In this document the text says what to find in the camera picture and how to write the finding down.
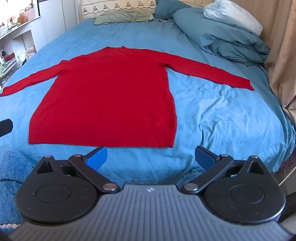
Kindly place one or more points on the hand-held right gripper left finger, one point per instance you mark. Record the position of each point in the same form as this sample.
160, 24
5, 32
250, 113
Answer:
97, 158

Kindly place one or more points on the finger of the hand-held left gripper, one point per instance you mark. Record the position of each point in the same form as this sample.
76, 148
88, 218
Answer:
5, 126

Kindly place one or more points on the green pillow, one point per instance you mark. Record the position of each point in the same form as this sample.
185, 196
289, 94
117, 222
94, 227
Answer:
122, 17

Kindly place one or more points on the red towel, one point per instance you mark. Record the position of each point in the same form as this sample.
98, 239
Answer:
111, 97

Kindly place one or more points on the blue fluffy rug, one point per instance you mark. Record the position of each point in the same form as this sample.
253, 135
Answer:
11, 166

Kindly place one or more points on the white shelf unit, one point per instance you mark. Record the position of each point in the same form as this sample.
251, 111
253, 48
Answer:
20, 39

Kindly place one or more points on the white pillow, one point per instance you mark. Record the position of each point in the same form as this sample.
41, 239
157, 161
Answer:
231, 14

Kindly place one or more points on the red box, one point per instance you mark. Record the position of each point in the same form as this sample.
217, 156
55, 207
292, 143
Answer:
10, 56

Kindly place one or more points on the beige curtain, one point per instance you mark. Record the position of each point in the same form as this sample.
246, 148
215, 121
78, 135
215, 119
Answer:
285, 46

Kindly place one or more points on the long teal bolster pillow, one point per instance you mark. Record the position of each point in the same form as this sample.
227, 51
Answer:
208, 30

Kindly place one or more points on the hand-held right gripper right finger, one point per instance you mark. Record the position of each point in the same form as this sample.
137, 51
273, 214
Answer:
203, 158

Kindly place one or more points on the white wardrobe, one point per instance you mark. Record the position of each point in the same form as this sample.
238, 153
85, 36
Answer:
57, 14

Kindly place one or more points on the cream patterned pillow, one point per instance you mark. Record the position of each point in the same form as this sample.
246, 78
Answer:
104, 4

